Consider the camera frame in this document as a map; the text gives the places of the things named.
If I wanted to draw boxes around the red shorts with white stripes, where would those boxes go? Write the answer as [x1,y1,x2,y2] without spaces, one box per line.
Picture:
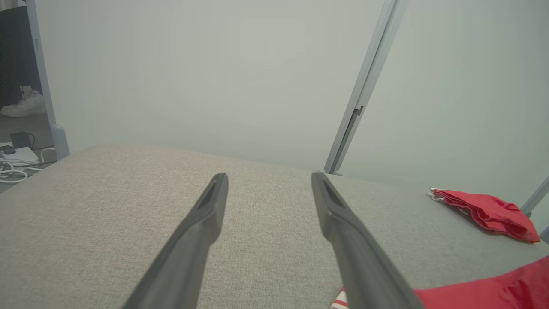
[429,188,541,244]

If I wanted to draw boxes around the white sneaker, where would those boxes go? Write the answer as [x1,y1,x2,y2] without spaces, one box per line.
[0,87,47,118]

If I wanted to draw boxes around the grey partition support leg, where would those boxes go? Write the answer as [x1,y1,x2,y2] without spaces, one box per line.
[25,0,70,161]

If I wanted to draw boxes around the grey metal partition post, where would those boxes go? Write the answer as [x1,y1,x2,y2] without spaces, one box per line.
[520,176,549,245]
[324,0,408,176]

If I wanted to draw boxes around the black power adapter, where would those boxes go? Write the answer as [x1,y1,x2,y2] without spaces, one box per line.
[9,132,31,149]

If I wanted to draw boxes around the red Bulls basketball jersey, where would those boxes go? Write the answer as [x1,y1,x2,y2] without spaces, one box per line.
[330,255,549,309]

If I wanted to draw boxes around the dark trouser leg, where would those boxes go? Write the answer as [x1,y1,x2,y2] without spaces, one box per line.
[0,5,43,97]

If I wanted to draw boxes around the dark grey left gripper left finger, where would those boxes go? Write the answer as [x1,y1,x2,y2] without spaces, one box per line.
[122,173,229,309]

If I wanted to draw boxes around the white power strip with plugs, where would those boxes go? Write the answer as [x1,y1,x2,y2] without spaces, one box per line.
[0,146,40,167]

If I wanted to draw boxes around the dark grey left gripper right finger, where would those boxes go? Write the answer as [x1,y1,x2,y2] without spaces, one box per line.
[311,171,425,309]

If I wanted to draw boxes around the white power strip with cables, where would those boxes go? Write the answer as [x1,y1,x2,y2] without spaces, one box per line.
[0,148,57,184]

